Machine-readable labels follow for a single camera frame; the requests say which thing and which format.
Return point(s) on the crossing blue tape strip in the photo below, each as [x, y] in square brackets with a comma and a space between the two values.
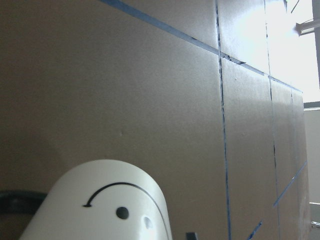
[222, 103]

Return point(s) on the long blue tape strip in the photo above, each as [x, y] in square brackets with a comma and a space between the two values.
[117, 4]

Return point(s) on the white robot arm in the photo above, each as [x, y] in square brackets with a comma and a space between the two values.
[102, 200]

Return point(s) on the white metal frame bar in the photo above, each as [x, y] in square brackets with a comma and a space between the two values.
[304, 27]

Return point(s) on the short diagonal blue tape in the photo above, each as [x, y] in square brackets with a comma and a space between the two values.
[290, 183]

